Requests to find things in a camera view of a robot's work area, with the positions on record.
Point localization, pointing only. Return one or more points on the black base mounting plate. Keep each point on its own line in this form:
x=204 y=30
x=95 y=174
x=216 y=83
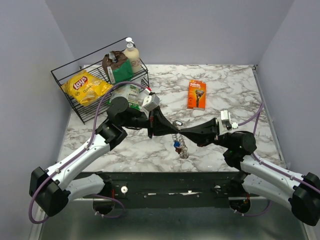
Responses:
x=160 y=190

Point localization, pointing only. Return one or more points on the cream pump lotion bottle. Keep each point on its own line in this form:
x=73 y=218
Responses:
x=132 y=53

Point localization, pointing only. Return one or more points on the brown and green bag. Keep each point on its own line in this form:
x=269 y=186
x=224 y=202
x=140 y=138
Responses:
x=117 y=67

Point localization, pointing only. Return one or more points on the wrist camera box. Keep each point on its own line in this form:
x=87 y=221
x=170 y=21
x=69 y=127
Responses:
x=224 y=122
x=150 y=102

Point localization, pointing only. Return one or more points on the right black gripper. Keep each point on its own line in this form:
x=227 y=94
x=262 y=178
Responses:
x=208 y=132

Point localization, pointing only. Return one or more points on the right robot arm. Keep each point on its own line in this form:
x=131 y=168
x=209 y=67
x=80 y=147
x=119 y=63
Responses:
x=298 y=192

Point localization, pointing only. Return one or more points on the aluminium rail frame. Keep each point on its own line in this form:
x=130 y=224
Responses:
x=264 y=220

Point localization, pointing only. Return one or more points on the black wire basket rack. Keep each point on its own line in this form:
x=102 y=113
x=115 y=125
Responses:
x=92 y=63

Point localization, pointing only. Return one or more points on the orange Gillette razor box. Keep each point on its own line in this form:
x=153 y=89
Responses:
x=196 y=98

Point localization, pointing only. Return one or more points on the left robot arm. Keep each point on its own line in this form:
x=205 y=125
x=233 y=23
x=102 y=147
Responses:
x=82 y=152

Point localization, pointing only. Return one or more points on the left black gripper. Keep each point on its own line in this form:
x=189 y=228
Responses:
x=156 y=119

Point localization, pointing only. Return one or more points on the black key tag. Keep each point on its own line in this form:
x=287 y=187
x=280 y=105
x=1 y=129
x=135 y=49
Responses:
x=178 y=123

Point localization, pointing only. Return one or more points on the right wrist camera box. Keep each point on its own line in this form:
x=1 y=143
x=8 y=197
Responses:
x=224 y=122

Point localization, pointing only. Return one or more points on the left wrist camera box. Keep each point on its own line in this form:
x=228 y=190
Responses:
x=150 y=102

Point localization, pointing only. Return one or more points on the blue key tag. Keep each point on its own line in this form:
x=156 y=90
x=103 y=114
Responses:
x=176 y=144

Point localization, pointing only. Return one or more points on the green and white packet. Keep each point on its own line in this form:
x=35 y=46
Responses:
x=128 y=91

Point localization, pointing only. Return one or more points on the yellow Lays chips bag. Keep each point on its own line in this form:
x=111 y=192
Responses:
x=86 y=88

